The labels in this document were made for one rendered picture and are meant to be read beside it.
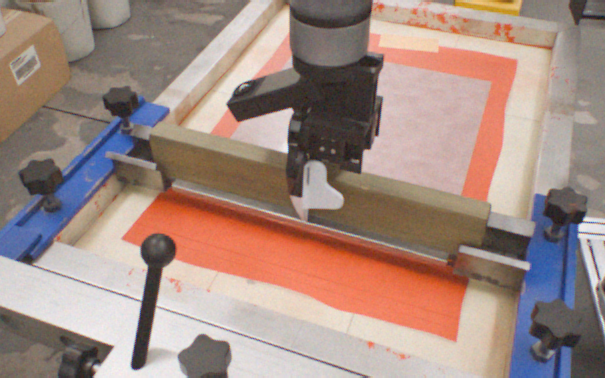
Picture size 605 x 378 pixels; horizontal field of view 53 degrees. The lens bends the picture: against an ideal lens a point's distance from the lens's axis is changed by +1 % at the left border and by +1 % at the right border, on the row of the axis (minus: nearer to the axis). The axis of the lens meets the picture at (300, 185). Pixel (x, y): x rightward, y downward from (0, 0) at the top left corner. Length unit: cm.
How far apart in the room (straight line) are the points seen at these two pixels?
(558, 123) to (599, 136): 179
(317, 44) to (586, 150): 214
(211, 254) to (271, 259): 7
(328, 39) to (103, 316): 32
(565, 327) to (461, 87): 54
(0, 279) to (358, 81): 39
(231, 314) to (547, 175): 44
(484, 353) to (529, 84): 53
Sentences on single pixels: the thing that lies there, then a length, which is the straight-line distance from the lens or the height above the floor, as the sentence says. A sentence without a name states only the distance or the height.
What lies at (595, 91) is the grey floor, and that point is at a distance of 300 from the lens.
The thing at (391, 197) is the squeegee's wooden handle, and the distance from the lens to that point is 66.
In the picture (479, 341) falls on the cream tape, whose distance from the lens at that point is 69.
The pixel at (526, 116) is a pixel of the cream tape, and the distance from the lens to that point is 100.
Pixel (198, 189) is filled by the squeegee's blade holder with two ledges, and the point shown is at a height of 99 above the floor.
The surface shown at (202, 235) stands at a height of 95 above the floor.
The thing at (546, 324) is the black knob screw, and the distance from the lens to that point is 59.
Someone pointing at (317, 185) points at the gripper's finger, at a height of 106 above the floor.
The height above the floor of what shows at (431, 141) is 95.
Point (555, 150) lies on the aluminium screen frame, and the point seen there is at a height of 99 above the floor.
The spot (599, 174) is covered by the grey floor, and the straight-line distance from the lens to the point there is 253.
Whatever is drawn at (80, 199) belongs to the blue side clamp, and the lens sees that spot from 78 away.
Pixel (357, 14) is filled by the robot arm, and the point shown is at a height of 126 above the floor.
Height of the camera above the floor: 151
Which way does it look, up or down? 43 degrees down
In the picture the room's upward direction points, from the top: straight up
